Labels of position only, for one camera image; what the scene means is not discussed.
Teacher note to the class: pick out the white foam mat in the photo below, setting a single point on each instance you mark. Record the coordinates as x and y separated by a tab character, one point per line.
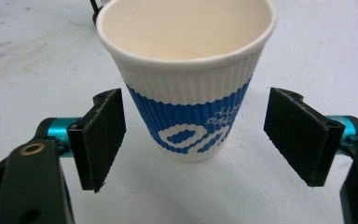
28	77

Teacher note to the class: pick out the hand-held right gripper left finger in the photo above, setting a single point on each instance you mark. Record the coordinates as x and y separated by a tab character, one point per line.
101	140

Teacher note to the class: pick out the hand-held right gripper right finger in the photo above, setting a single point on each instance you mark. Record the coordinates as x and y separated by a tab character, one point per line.
301	137

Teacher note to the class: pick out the blue and white paper cup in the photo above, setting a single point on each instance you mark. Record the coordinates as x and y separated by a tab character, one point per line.
183	77

